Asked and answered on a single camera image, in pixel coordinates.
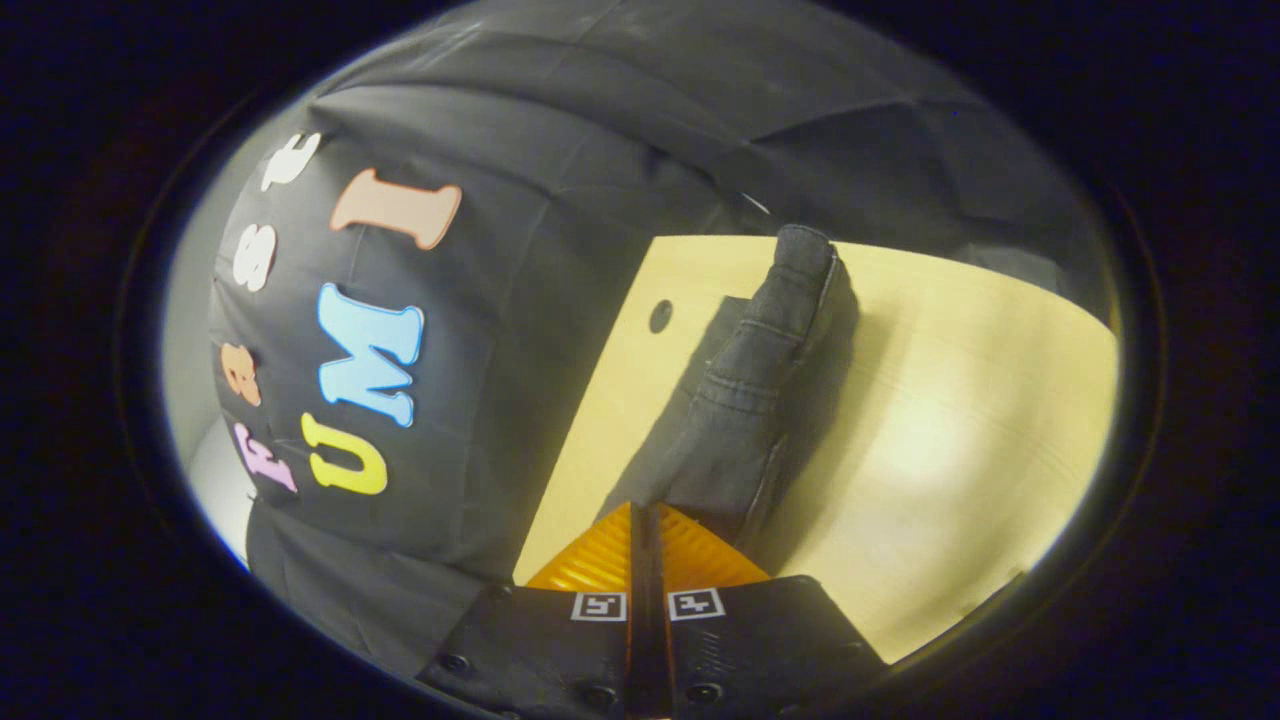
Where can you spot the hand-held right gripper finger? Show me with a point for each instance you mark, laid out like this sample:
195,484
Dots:
637,575
652,575

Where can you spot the black jeans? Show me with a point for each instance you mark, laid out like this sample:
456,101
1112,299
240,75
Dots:
750,400

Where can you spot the black backdrop cloth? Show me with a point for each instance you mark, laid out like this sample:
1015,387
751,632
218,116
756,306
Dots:
560,200

